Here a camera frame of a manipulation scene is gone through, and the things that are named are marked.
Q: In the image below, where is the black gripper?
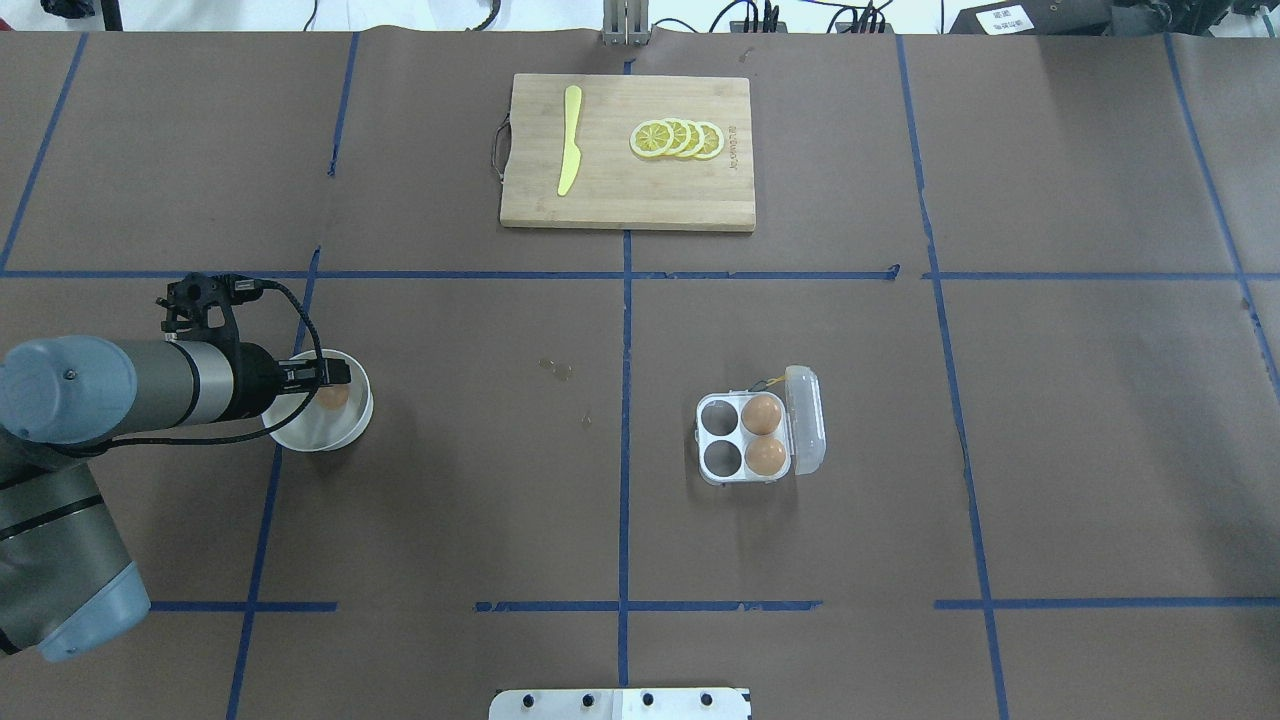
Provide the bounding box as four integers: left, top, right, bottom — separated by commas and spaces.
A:
239, 345, 352, 416

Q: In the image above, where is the brown egg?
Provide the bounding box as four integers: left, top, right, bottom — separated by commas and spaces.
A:
745, 437, 788, 478
741, 392, 783, 436
314, 384, 349, 413

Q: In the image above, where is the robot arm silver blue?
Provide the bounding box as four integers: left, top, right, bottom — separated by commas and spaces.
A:
1, 334, 353, 662

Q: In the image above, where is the clear plastic egg box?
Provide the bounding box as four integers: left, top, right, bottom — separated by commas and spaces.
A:
692, 365, 828, 486

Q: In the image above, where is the white bowl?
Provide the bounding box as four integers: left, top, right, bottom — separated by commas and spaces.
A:
270, 348, 375, 452

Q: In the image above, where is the yellow plastic knife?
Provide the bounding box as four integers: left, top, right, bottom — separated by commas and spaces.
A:
557, 85, 582, 197

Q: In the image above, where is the wooden cutting board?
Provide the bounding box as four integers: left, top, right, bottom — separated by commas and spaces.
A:
500, 73, 756, 233

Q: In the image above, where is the lemon slice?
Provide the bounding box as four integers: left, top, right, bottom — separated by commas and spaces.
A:
628, 117, 727, 161

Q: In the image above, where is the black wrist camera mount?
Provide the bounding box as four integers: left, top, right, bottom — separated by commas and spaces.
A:
156, 272, 265, 347

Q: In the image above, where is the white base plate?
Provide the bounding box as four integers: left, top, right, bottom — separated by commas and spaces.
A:
488, 687, 753, 719

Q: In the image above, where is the aluminium frame post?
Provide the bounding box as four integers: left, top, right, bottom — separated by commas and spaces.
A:
602, 0, 652, 47

